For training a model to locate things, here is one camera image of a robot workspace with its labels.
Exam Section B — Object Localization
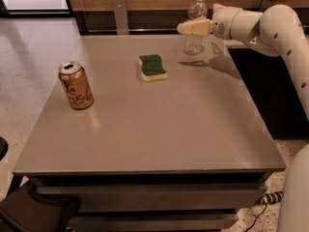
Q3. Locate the gold LaCroix soda can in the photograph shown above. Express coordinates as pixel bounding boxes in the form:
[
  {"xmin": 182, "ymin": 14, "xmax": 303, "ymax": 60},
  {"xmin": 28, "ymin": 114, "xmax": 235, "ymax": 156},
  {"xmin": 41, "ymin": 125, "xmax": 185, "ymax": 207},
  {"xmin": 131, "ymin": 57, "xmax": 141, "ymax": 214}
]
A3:
[{"xmin": 58, "ymin": 61, "xmax": 94, "ymax": 109}]

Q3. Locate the left metal wall bracket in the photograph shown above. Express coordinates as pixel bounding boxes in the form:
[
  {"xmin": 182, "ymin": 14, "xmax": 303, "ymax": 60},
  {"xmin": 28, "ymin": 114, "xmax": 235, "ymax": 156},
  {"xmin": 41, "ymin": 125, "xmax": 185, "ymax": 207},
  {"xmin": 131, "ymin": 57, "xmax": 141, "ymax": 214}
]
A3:
[{"xmin": 112, "ymin": 0, "xmax": 129, "ymax": 35}]

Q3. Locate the grey lower drawer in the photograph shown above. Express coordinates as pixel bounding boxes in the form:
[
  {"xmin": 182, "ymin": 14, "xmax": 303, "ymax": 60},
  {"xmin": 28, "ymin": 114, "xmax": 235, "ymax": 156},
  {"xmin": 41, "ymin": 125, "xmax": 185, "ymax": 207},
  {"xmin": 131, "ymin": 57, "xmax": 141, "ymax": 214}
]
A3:
[{"xmin": 69, "ymin": 214, "xmax": 238, "ymax": 232}]

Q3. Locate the dark brown chair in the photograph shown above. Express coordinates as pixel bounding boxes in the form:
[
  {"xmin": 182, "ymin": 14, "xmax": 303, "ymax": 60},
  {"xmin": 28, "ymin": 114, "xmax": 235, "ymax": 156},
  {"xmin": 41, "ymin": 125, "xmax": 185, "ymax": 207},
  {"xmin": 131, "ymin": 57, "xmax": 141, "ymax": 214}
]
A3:
[{"xmin": 0, "ymin": 181, "xmax": 80, "ymax": 232}]

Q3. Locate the clear plastic water bottle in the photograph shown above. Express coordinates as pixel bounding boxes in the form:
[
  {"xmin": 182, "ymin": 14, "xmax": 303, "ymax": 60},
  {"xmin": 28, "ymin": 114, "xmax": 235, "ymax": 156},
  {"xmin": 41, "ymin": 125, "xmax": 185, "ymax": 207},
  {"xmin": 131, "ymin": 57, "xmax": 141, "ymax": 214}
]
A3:
[{"xmin": 183, "ymin": 0, "xmax": 208, "ymax": 56}]

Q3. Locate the black power cable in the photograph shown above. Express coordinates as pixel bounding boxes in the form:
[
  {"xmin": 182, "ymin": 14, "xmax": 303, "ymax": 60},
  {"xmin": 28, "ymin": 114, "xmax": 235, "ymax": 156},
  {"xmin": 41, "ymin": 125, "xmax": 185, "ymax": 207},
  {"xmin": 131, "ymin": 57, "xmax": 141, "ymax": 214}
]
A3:
[{"xmin": 242, "ymin": 202, "xmax": 268, "ymax": 232}]

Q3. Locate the metal wall bracket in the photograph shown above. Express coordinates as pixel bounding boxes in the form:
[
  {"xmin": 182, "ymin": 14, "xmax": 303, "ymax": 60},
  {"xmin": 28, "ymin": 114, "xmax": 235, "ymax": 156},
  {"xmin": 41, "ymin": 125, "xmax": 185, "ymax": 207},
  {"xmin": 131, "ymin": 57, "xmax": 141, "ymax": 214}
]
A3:
[
  {"xmin": 260, "ymin": 0, "xmax": 276, "ymax": 12},
  {"xmin": 112, "ymin": 0, "xmax": 129, "ymax": 35}
]

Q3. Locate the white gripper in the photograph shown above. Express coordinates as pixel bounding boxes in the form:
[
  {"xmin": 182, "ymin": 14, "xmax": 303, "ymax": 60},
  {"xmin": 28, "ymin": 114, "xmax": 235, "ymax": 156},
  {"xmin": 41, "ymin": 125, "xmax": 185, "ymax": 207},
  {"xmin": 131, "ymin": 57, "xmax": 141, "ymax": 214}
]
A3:
[{"xmin": 177, "ymin": 4, "xmax": 241, "ymax": 40}]

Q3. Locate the grey side counter shelf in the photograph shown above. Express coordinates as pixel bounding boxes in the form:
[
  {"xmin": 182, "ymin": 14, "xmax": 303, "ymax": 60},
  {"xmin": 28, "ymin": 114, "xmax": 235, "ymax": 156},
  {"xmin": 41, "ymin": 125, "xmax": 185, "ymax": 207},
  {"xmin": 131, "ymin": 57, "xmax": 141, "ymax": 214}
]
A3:
[{"xmin": 223, "ymin": 40, "xmax": 249, "ymax": 48}]

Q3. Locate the white power strip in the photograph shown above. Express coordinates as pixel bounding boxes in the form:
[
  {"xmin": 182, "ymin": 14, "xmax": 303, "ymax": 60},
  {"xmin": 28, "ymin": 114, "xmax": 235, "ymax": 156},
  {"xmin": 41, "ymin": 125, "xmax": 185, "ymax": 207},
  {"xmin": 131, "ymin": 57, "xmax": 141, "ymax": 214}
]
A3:
[{"xmin": 256, "ymin": 191, "xmax": 283, "ymax": 205}]

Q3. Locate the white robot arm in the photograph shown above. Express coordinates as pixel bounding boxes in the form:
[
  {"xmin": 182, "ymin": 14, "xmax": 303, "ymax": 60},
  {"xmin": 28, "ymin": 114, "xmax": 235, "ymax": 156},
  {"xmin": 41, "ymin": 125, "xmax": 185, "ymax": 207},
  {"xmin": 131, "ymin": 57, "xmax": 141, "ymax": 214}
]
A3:
[{"xmin": 177, "ymin": 4, "xmax": 309, "ymax": 232}]

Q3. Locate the right metal wall bracket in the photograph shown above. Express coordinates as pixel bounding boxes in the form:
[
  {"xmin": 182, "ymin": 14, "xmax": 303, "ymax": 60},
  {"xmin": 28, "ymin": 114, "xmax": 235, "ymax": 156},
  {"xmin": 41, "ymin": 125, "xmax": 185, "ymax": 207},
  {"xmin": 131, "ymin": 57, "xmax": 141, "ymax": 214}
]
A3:
[{"xmin": 260, "ymin": 0, "xmax": 276, "ymax": 12}]

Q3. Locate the horizontal metal rail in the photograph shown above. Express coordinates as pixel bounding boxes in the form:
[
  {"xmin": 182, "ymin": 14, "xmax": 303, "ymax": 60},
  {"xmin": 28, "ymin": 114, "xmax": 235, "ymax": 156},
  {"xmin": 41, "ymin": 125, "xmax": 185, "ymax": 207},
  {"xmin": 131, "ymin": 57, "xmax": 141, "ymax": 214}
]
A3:
[{"xmin": 88, "ymin": 28, "xmax": 178, "ymax": 35}]

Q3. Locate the grey upper drawer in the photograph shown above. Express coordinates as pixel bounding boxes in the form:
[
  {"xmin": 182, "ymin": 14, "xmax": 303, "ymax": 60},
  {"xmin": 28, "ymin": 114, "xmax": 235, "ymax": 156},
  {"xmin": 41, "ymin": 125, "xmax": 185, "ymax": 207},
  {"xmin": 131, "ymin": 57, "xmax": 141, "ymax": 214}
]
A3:
[{"xmin": 37, "ymin": 184, "xmax": 266, "ymax": 213}]

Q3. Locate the grey drawer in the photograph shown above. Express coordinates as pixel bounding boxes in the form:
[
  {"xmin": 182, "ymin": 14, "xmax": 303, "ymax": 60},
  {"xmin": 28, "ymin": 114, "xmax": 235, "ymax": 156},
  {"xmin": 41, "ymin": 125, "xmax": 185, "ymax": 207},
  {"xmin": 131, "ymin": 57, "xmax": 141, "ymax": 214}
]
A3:
[
  {"xmin": 37, "ymin": 184, "xmax": 266, "ymax": 213},
  {"xmin": 69, "ymin": 214, "xmax": 238, "ymax": 232}
]

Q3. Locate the green and yellow sponge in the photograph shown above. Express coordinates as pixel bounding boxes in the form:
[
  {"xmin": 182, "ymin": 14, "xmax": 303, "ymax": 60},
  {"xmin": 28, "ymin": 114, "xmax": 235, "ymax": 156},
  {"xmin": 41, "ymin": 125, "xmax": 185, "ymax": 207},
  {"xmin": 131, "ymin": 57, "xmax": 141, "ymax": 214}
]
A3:
[{"xmin": 138, "ymin": 54, "xmax": 167, "ymax": 82}]

